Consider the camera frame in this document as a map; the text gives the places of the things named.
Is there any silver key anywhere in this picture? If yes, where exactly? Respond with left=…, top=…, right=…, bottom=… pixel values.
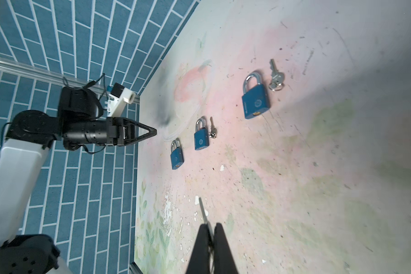
left=269, top=59, right=285, bottom=91
left=199, top=197, right=213, bottom=242
left=209, top=117, right=218, bottom=139

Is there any blue padlock with key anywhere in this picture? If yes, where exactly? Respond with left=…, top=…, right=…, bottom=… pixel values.
left=242, top=72, right=271, bottom=119

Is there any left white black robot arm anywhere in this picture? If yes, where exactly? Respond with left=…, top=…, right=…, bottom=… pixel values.
left=0, top=87, right=157, bottom=274

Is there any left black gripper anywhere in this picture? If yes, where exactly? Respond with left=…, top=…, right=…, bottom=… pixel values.
left=57, top=86, right=157, bottom=151

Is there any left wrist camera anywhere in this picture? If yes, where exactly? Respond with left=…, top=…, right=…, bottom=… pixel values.
left=107, top=83, right=137, bottom=117

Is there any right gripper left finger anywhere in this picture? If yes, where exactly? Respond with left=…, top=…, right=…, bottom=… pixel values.
left=186, top=224, right=211, bottom=274

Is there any floral table mat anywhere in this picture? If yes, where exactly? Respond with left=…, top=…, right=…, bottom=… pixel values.
left=134, top=1, right=411, bottom=274

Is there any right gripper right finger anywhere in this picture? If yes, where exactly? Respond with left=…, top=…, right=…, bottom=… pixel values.
left=213, top=223, right=239, bottom=274

